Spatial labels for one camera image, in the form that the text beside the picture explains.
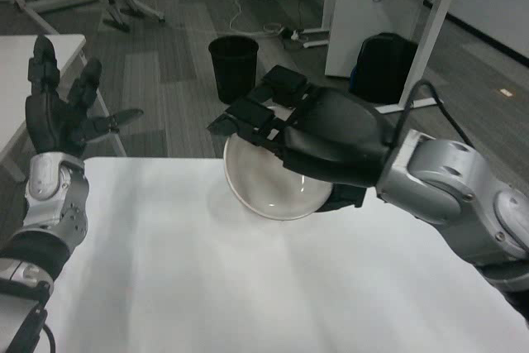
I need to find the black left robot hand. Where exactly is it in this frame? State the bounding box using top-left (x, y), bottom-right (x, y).
top-left (24, 35), bottom-right (145, 160)

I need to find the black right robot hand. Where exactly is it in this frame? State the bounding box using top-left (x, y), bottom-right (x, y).
top-left (206, 64), bottom-right (394, 213)

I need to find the white side table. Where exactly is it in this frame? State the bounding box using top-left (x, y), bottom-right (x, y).
top-left (0, 33), bottom-right (128, 184)

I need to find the black backpack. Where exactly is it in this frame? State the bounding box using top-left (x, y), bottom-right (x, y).
top-left (349, 31), bottom-right (420, 105)

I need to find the black trash bin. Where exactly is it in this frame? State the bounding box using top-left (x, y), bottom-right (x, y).
top-left (207, 35), bottom-right (260, 105)

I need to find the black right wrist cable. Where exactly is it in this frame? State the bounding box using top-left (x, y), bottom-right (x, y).
top-left (394, 79), bottom-right (476, 152)

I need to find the metal robot stand frame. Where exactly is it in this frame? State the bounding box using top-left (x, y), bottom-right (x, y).
top-left (0, 0), bottom-right (97, 36)

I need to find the white floor cable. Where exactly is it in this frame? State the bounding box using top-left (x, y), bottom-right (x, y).
top-left (228, 0), bottom-right (287, 36)

